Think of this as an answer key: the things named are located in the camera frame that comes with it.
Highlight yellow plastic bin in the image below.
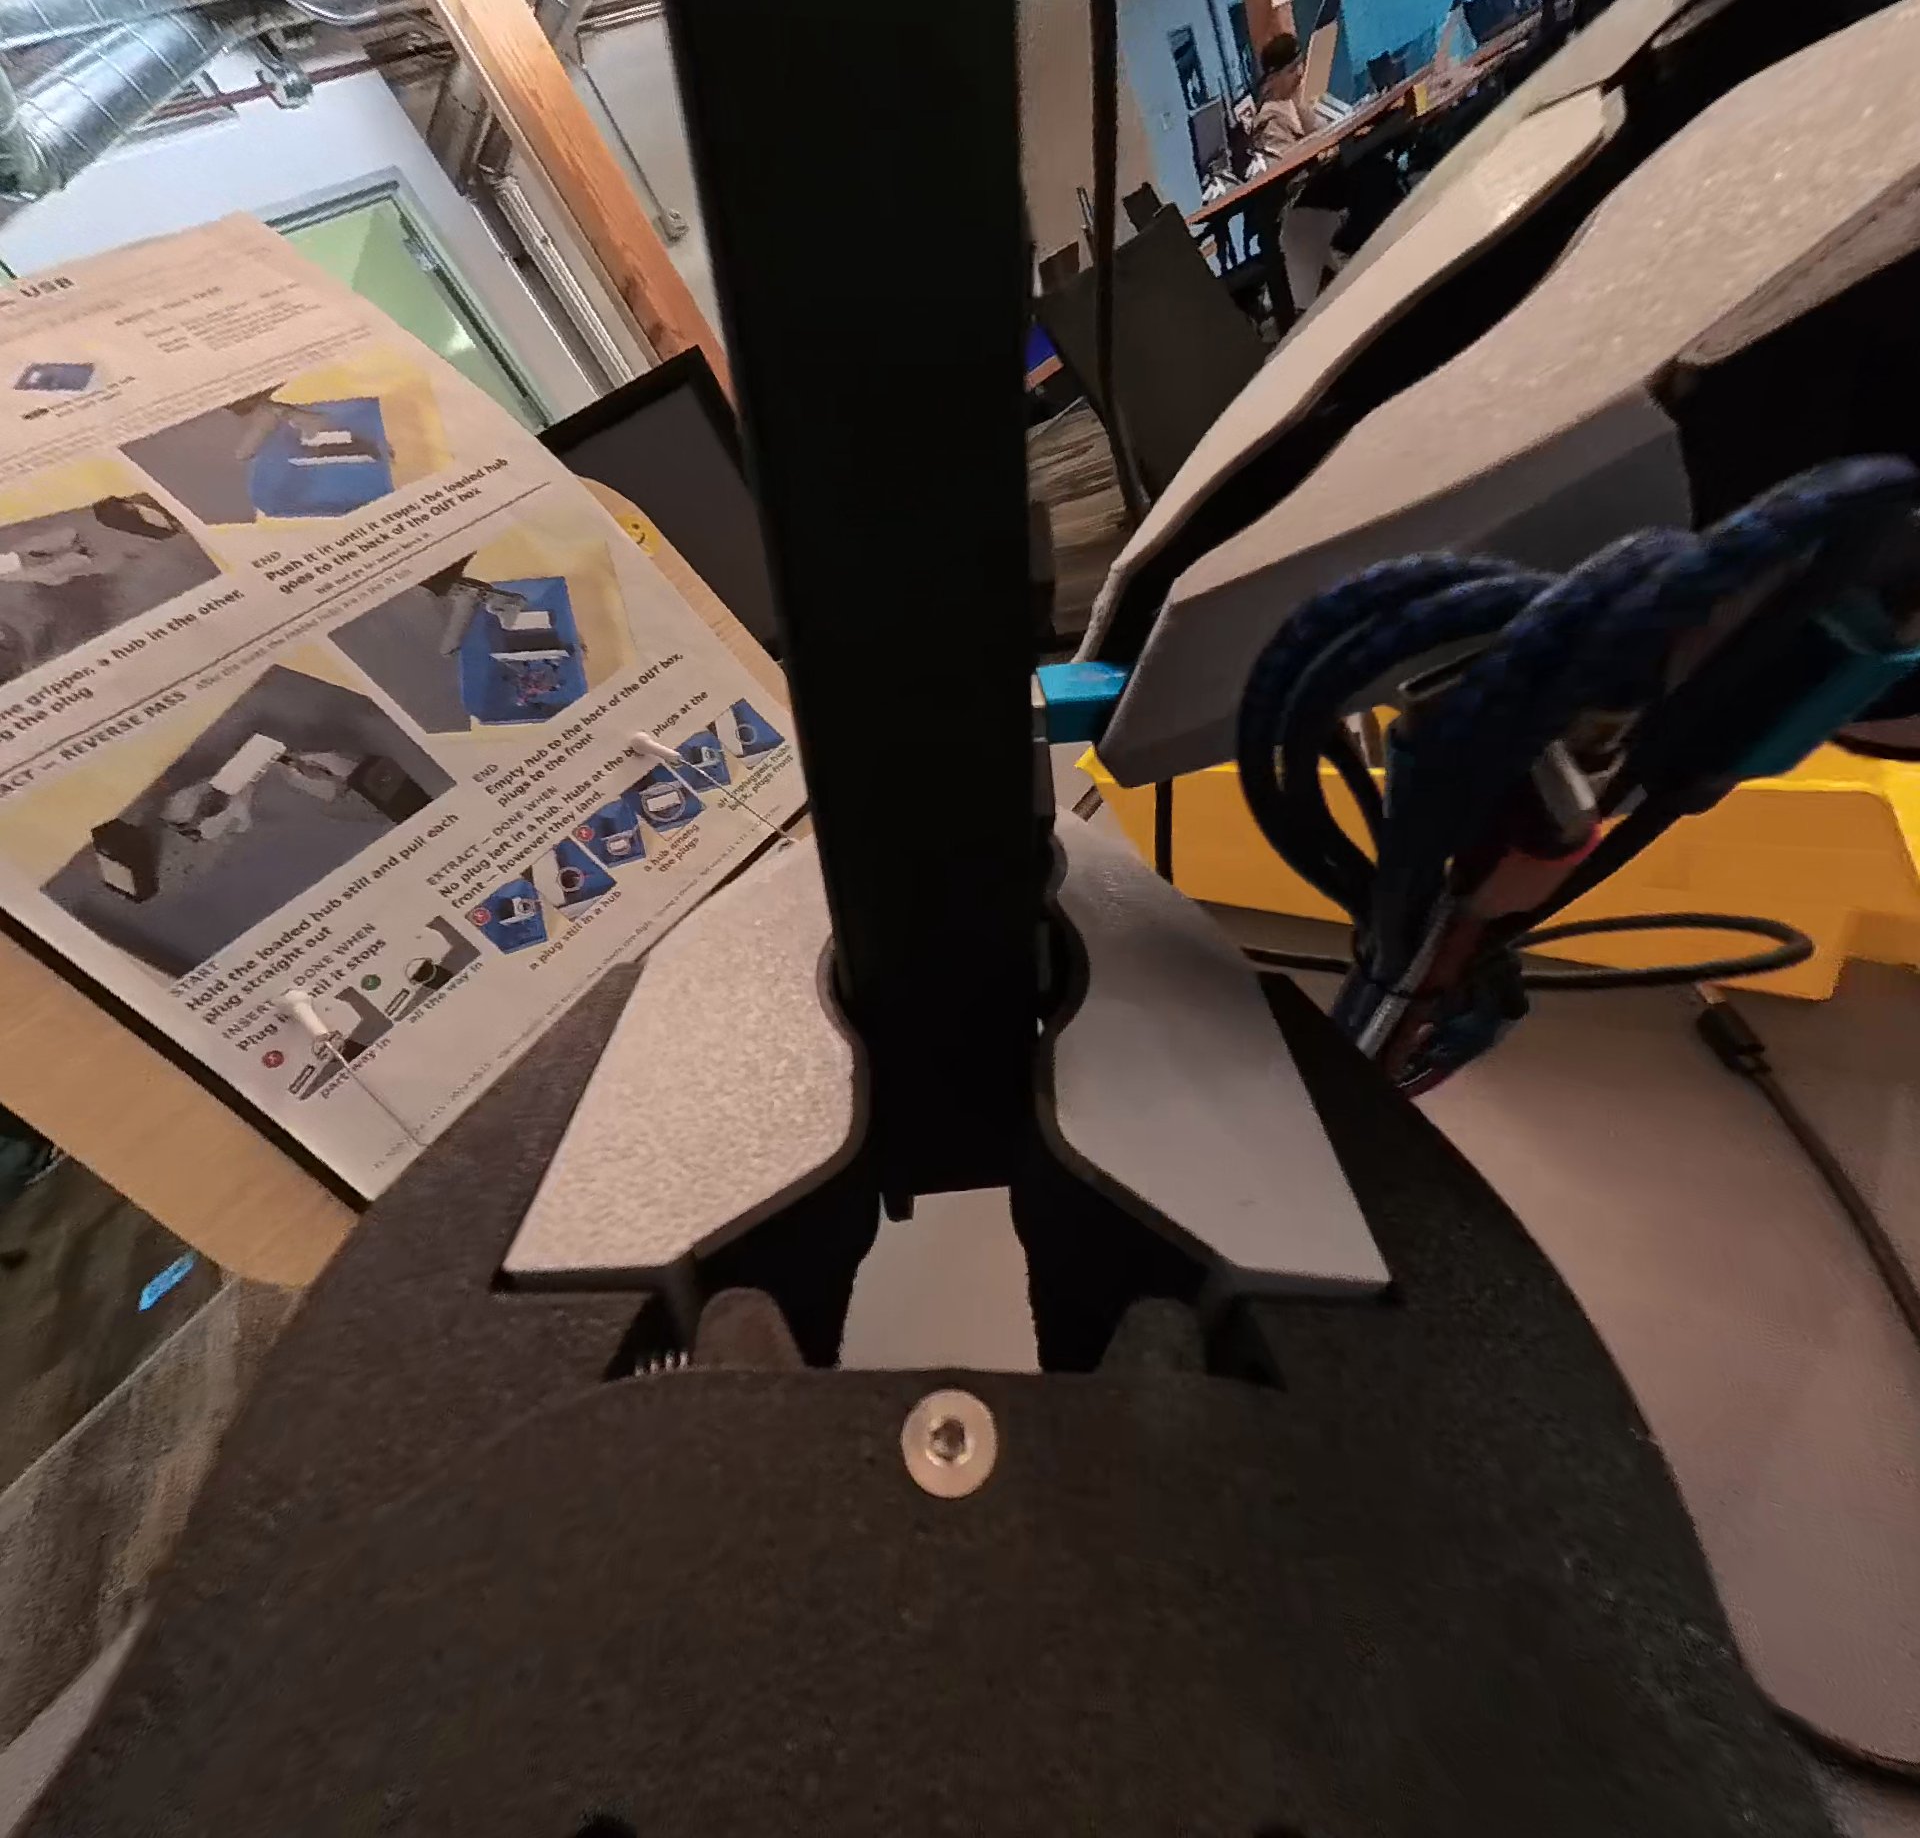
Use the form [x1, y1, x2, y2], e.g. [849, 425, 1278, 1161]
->
[1074, 740, 1920, 1003]

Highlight printed instruction poster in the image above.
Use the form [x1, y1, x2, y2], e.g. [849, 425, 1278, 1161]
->
[0, 210, 816, 1205]

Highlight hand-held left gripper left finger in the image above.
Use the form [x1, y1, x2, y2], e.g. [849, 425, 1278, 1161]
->
[500, 832, 876, 1330]

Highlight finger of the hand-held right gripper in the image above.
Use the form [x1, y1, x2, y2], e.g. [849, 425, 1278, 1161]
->
[1093, 0, 1920, 793]
[1082, 79, 1632, 657]

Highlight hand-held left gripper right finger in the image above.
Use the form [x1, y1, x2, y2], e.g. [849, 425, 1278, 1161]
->
[1034, 810, 1395, 1337]

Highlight wooden support post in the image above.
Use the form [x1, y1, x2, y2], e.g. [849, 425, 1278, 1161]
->
[372, 0, 740, 392]

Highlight braided blue red white cables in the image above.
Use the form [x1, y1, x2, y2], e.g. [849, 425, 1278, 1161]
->
[1033, 453, 1920, 1100]

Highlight black mesh wrist rest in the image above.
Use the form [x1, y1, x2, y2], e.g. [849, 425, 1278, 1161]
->
[1414, 967, 1920, 1789]

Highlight black framed screen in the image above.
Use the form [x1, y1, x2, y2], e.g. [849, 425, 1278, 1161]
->
[537, 343, 787, 657]

